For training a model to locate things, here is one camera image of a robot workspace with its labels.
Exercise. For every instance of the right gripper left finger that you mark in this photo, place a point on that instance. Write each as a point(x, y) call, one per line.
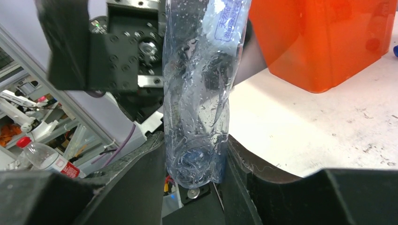
point(128, 191)

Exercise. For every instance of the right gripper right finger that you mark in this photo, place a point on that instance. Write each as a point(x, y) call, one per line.
point(254, 192)

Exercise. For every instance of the crushed clear water bottle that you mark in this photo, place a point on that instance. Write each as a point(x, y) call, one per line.
point(202, 50)

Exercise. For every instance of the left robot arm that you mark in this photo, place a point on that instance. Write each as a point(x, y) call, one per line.
point(120, 52)

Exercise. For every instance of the orange plastic bin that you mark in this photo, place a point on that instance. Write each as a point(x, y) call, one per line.
point(318, 44)

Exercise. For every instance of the blue label bottle near bin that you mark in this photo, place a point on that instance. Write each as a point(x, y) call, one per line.
point(395, 50)

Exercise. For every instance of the bottle on floor left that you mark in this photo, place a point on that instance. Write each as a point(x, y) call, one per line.
point(46, 158)

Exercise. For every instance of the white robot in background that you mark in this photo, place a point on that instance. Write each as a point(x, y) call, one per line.
point(29, 115)

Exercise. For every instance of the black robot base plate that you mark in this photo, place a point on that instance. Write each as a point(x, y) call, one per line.
point(199, 206)

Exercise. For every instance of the aluminium frame rail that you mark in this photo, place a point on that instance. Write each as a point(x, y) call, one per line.
point(27, 45)

